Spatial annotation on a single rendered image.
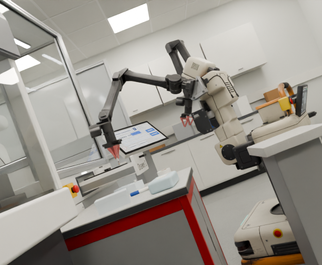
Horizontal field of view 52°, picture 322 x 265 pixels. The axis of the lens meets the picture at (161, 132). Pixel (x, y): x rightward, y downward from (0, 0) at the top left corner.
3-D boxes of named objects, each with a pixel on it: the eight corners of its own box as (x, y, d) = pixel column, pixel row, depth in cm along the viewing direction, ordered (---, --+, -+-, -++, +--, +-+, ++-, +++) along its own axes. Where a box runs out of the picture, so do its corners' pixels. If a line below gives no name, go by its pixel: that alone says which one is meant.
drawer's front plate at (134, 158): (149, 168, 200) (142, 151, 201) (140, 174, 172) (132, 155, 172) (146, 169, 201) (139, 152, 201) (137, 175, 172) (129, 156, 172)
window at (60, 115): (102, 158, 237) (55, 37, 241) (47, 173, 152) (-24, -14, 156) (101, 159, 237) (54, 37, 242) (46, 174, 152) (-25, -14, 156)
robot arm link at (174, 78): (121, 64, 218) (123, 76, 225) (110, 75, 210) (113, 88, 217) (183, 74, 201) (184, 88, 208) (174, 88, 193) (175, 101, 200)
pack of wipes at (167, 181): (158, 187, 134) (154, 177, 135) (180, 180, 133) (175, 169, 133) (150, 195, 120) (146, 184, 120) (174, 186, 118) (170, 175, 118)
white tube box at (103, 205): (130, 200, 131) (126, 187, 131) (131, 202, 122) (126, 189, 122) (100, 212, 129) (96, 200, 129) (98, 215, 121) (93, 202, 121)
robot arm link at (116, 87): (121, 71, 211) (124, 85, 219) (112, 71, 212) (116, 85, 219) (106, 116, 181) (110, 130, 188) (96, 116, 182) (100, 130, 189)
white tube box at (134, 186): (144, 186, 162) (142, 179, 162) (137, 191, 154) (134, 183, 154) (124, 193, 167) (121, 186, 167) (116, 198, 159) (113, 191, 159)
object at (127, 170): (144, 167, 199) (141, 158, 199) (136, 172, 174) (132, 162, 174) (86, 190, 204) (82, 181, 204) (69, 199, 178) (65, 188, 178)
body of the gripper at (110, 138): (106, 147, 186) (102, 134, 186) (122, 141, 184) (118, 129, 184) (102, 148, 179) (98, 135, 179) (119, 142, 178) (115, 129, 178)
